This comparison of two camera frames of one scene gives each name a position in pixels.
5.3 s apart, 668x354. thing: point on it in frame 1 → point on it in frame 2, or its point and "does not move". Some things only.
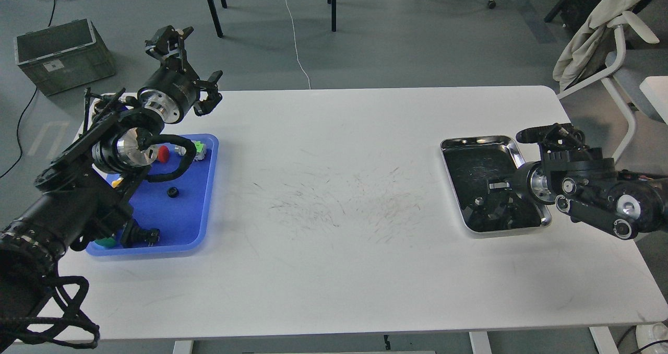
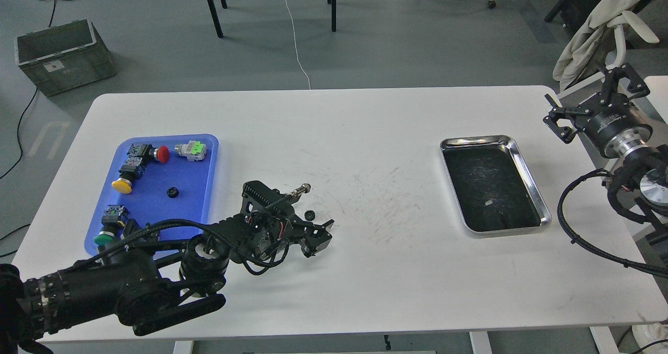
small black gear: x=173 y=192 does not move
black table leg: x=215 y=16 does not move
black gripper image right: x=569 y=171 → x=617 y=129
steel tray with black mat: x=480 y=169 does not move
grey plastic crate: x=58 y=58 does not move
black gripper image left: x=173 y=90 → x=263 y=233
